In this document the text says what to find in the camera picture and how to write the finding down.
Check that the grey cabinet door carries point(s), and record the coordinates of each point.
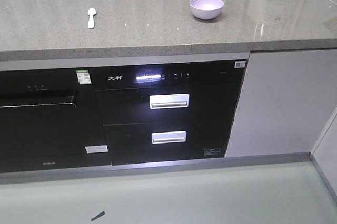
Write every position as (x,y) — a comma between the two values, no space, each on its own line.
(285,101)

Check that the black disinfection drawer cabinet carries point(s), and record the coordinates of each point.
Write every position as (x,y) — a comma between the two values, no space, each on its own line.
(167,112)

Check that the mint green plastic spoon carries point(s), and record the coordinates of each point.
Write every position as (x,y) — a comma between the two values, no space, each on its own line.
(91,13)

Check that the black built-in dishwasher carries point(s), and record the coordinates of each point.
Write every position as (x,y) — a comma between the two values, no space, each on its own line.
(50,120)

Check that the purple plastic bowl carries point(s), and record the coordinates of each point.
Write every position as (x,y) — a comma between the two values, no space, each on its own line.
(206,9)

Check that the small black floor strip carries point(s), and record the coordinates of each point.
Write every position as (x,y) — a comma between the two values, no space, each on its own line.
(98,216)

